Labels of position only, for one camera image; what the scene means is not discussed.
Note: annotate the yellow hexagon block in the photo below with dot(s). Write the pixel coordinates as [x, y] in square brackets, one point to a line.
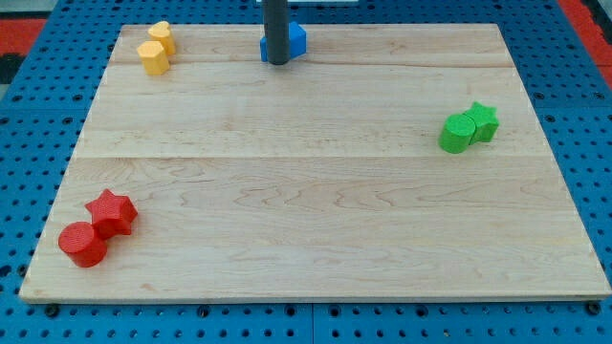
[153, 57]

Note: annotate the green star block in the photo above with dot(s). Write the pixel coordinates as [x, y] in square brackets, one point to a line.
[485, 121]

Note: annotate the yellow heart block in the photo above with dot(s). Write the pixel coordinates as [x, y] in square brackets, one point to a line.
[161, 31]

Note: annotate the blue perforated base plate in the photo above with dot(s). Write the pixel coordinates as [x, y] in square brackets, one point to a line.
[45, 107]

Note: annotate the blue block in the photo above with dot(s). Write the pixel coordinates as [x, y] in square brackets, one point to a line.
[298, 42]

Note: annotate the red star block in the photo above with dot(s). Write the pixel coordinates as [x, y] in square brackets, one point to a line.
[112, 214]

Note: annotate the red cylinder block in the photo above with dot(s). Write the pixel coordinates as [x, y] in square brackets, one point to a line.
[81, 243]

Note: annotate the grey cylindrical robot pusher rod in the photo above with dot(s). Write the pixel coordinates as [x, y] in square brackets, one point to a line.
[276, 31]

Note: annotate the wooden board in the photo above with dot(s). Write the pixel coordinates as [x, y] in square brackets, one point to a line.
[321, 180]

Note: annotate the green cylinder block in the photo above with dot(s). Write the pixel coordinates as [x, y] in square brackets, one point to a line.
[456, 134]

